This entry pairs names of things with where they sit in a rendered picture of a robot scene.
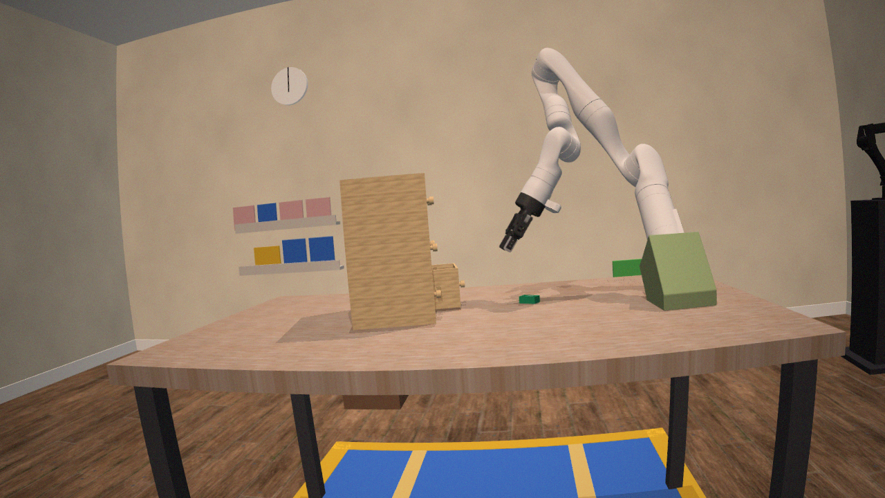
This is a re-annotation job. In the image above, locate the light wooden chest of drawers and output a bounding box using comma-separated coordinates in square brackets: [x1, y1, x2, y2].
[339, 173, 436, 330]

